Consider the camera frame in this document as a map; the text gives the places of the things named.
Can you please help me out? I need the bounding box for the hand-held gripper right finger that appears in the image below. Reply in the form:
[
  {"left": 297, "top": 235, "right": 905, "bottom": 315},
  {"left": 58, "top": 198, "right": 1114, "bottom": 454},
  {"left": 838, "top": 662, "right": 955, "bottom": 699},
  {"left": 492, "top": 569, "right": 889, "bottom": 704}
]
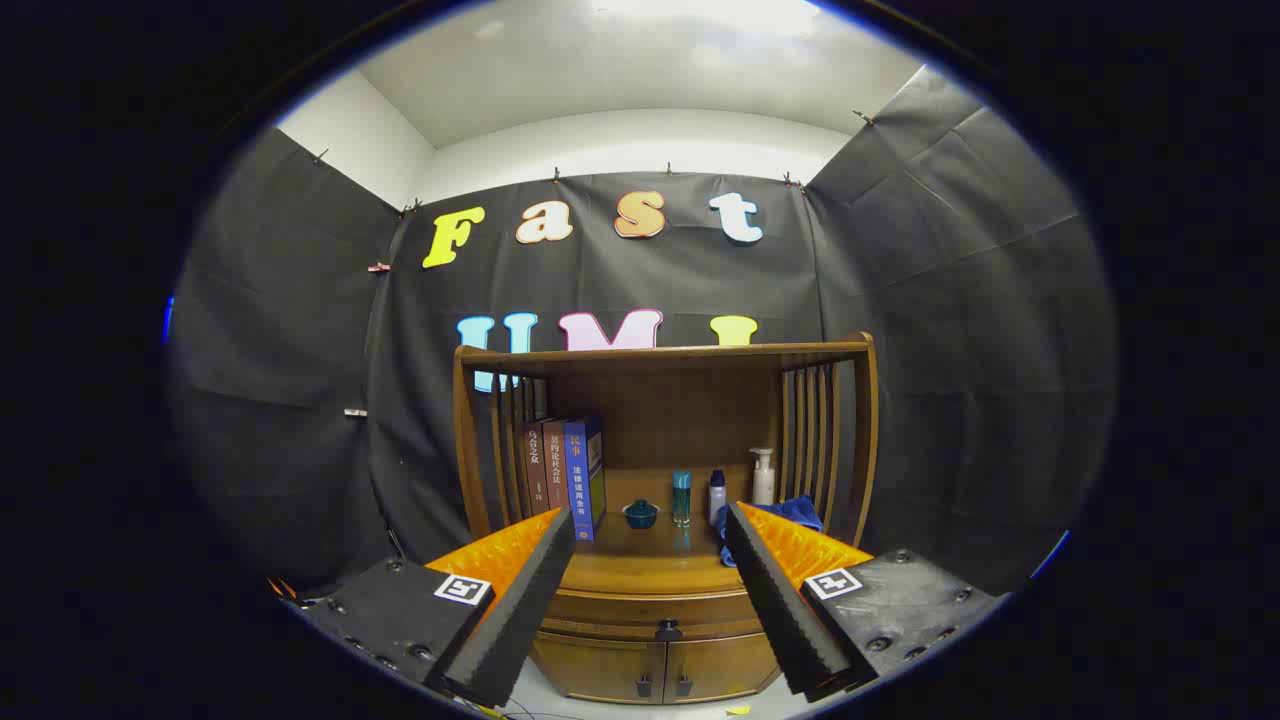
[{"left": 722, "top": 502, "right": 1007, "bottom": 701}]

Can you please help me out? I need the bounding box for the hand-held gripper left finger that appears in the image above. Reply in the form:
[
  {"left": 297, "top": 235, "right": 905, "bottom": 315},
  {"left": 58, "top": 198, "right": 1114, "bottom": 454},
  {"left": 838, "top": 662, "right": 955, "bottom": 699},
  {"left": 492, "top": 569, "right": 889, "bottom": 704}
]
[{"left": 296, "top": 506, "right": 577, "bottom": 709}]

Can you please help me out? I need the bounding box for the wooden drawer with black knob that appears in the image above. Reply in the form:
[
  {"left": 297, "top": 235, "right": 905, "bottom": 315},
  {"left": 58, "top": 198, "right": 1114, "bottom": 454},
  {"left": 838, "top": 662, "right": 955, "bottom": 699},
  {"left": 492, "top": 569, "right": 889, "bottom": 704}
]
[{"left": 540, "top": 590, "right": 776, "bottom": 643}]

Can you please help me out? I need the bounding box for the wooden cabinet door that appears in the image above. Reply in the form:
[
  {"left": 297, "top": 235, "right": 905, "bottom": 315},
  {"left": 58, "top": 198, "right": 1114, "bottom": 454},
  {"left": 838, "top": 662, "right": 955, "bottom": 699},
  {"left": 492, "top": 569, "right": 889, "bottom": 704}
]
[
  {"left": 665, "top": 632, "right": 781, "bottom": 701},
  {"left": 530, "top": 632, "right": 666, "bottom": 704}
]

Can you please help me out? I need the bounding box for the wooden countertop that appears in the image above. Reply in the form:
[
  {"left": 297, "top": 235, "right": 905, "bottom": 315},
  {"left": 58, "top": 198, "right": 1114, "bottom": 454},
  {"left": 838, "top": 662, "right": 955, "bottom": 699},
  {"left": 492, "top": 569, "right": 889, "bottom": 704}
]
[{"left": 556, "top": 505, "right": 751, "bottom": 598}]

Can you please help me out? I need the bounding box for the wooden cabinet with slatted hutch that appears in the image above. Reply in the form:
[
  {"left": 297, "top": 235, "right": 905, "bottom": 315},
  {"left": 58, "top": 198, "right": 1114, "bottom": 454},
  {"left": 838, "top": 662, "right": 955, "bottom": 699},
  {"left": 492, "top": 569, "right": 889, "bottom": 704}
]
[{"left": 452, "top": 332, "right": 881, "bottom": 705}]

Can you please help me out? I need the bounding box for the folded blue towel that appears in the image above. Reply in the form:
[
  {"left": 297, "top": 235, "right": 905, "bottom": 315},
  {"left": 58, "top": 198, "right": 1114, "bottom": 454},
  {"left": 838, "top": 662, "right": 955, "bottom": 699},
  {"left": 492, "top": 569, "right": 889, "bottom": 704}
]
[{"left": 715, "top": 495, "right": 824, "bottom": 537}]

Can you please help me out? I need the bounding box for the dark brown book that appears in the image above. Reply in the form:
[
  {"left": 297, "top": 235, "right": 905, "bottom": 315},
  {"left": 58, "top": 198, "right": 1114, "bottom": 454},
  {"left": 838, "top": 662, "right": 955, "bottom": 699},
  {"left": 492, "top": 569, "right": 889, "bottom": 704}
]
[{"left": 524, "top": 420, "right": 552, "bottom": 517}]

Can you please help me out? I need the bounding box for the thick blue book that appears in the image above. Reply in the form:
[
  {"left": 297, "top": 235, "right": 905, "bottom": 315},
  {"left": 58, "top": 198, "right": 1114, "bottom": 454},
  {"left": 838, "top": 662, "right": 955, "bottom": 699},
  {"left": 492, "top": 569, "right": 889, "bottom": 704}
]
[{"left": 565, "top": 416, "right": 606, "bottom": 542}]

